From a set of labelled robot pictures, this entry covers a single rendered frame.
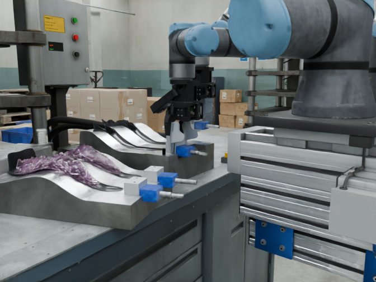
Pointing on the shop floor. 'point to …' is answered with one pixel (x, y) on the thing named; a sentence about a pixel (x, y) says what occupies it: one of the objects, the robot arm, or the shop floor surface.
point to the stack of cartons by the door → (233, 109)
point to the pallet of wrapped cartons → (106, 106)
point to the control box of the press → (58, 53)
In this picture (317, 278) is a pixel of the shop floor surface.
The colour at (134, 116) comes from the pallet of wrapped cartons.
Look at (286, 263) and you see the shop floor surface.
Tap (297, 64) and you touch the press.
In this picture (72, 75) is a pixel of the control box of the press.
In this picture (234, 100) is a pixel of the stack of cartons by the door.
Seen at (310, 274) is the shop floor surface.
